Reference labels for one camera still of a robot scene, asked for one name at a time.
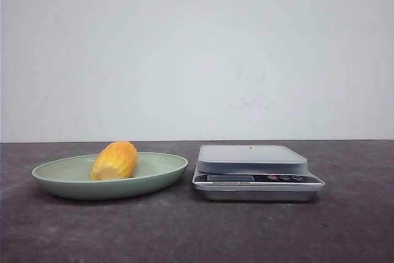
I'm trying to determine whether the yellow corn cob piece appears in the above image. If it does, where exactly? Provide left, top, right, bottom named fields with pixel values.
left=89, top=141, right=138, bottom=180

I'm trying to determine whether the green shallow plate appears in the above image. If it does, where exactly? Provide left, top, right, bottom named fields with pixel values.
left=31, top=152, right=188, bottom=200

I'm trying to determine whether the silver digital kitchen scale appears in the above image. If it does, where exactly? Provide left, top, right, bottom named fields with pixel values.
left=192, top=144, right=325, bottom=202

